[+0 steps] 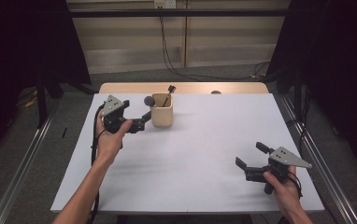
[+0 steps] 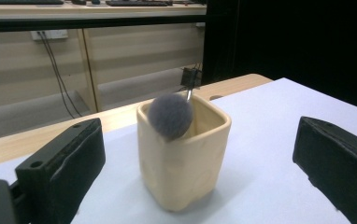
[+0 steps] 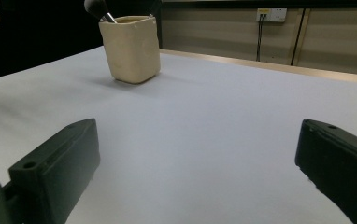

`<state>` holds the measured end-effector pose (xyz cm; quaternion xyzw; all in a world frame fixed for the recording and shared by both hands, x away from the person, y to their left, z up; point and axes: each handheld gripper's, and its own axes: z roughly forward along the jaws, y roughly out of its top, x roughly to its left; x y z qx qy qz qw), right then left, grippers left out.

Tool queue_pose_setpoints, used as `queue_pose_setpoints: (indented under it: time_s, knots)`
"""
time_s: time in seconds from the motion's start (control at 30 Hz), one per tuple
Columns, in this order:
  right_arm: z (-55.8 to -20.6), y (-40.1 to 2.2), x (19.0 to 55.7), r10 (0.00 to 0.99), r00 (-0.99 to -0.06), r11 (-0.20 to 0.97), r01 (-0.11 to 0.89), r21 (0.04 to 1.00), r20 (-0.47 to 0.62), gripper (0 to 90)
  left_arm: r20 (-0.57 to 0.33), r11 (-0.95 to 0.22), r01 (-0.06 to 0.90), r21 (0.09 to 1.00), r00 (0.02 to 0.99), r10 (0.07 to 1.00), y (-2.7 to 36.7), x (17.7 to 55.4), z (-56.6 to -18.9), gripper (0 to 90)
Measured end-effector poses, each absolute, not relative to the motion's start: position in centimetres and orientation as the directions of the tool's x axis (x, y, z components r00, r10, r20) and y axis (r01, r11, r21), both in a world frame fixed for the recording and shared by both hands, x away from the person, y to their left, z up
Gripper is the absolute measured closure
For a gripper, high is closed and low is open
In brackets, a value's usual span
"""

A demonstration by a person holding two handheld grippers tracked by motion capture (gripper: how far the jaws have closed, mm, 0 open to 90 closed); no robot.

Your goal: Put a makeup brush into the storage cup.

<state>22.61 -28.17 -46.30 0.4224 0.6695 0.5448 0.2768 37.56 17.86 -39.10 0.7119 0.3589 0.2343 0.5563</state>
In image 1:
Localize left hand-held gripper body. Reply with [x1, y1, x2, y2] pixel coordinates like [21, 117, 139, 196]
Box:
[101, 94, 147, 135]

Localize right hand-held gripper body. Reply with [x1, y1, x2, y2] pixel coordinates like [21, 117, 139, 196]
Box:
[244, 147, 313, 196]

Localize beige square cup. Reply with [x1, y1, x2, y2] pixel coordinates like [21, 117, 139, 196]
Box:
[149, 91, 174, 128]

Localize black powder makeup brush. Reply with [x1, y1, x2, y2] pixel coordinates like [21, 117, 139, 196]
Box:
[143, 95, 160, 108]

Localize thin black eyebrow brush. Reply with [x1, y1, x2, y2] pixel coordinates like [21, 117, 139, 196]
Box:
[162, 85, 177, 108]

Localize person's left hand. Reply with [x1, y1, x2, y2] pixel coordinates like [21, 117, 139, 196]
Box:
[95, 110, 134, 166]

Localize person's right hand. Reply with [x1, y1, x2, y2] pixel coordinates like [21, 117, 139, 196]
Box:
[263, 165, 302, 217]

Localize white paper sheet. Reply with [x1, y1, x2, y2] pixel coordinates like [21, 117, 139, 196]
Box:
[50, 92, 325, 213]

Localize wooden table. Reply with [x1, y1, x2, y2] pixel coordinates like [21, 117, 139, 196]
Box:
[98, 81, 270, 95]

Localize black metal stand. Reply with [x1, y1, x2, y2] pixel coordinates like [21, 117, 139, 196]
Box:
[36, 74, 49, 129]

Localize black horizontal bar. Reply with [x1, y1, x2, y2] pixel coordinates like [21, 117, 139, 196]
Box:
[68, 8, 290, 18]

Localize black curtain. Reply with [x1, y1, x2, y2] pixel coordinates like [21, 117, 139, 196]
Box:
[0, 0, 92, 166]
[264, 0, 357, 178]

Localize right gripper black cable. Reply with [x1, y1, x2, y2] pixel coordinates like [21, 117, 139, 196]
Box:
[287, 171, 304, 201]

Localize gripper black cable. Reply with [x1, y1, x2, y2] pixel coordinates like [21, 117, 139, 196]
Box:
[87, 104, 107, 224]
[287, 171, 304, 201]

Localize black floor cables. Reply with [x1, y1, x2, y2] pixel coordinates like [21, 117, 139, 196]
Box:
[287, 90, 311, 148]

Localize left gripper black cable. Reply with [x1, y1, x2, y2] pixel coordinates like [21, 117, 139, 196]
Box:
[87, 104, 107, 224]

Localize aluminium rail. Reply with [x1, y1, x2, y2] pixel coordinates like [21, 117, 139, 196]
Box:
[276, 92, 357, 224]
[0, 99, 61, 224]

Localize black wall cable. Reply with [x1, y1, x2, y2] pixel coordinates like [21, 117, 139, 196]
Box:
[158, 6, 271, 82]

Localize yellow floor cable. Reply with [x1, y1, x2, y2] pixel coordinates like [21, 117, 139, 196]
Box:
[24, 90, 39, 108]

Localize white wall outlet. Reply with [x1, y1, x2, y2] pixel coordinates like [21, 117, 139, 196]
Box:
[153, 0, 177, 9]

